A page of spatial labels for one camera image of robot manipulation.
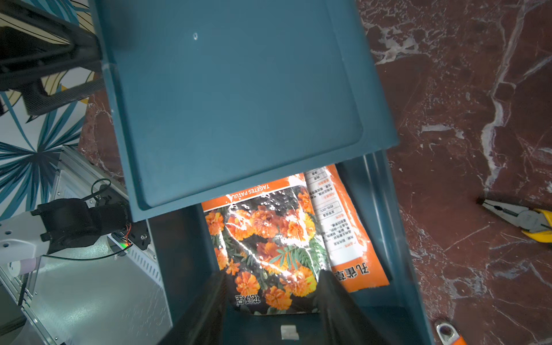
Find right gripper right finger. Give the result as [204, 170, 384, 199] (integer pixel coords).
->
[317, 270, 390, 344]

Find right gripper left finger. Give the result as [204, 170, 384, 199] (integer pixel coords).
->
[159, 272, 227, 344]

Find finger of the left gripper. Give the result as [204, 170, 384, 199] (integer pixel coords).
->
[19, 78, 105, 116]
[1, 1, 101, 91]

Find teal top drawer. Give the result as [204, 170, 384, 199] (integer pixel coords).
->
[147, 151, 434, 344]

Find orange seed bag back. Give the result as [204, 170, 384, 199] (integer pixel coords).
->
[305, 165, 390, 293]

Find marigold seed bag front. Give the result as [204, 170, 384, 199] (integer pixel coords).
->
[202, 173, 330, 316]

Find teal drawer cabinet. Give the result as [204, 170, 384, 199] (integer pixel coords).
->
[90, 1, 398, 220]

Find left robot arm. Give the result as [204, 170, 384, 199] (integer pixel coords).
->
[1, 1, 132, 264]

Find orange adjustable wrench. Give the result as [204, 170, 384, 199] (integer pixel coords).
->
[435, 321, 467, 345]

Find yellow black pliers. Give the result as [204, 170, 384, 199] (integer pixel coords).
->
[477, 198, 551, 244]

